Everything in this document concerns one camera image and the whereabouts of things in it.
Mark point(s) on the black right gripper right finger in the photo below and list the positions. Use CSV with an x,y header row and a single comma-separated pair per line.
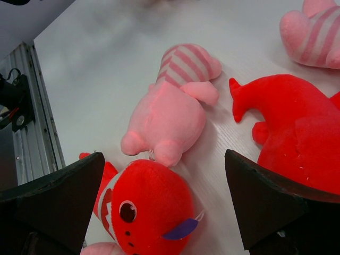
x,y
277,215

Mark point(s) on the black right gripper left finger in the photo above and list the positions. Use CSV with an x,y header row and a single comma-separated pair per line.
x,y
51,214

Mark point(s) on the red whale plush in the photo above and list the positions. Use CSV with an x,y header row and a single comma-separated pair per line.
x,y
299,134

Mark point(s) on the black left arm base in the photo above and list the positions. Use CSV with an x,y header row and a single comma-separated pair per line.
x,y
16,97

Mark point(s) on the pink pig plush bottom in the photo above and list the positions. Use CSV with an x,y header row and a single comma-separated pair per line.
x,y
102,248

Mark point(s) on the red shark plush open mouth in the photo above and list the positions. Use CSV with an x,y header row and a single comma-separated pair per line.
x,y
146,208

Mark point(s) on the large pink striped pig plush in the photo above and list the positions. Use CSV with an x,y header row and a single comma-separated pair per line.
x,y
170,117

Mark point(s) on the pink pig plush top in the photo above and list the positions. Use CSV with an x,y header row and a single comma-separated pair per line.
x,y
311,36

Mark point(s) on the aluminium rail frame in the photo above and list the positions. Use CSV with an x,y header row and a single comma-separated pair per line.
x,y
37,150

